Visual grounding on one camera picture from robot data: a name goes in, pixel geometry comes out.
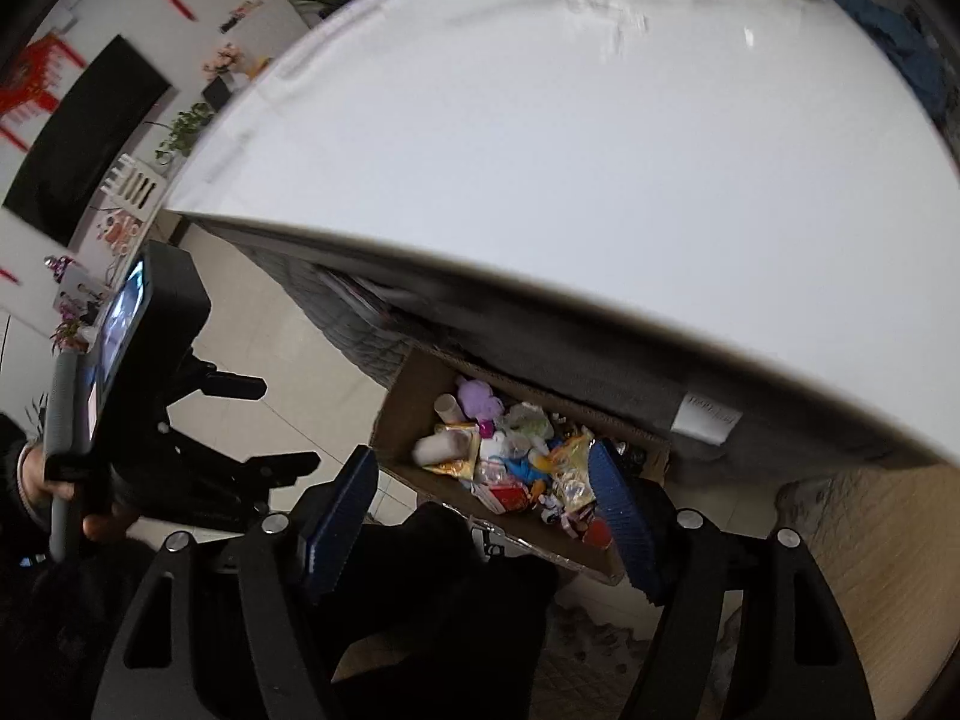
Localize yellow snack bag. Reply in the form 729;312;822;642
550;433;599;512

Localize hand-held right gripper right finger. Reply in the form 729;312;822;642
587;439;878;720

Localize blue cloth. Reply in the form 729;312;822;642
814;0;953;137

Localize pink flowers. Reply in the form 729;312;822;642
202;41;250;81

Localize person's dark clothing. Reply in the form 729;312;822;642
0;499;563;720

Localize pile of toys and snacks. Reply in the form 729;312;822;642
412;377;623;541

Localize cardboard box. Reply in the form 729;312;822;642
371;345;672;586

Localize black television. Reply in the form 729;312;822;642
2;34;175;248

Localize person's left hand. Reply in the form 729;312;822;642
19;442;141;542

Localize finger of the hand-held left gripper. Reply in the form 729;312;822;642
191;369;269;402
217;451;322;492

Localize white label sticker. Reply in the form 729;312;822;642
670;390;743;442

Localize green trailing plant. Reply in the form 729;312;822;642
154;101;216;166

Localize pink plush toy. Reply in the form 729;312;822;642
457;379;505;422

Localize red paper wall decoration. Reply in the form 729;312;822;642
0;34;80;155

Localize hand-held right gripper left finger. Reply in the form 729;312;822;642
91;444;380;720

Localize white slotted rack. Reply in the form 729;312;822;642
101;154;162;211

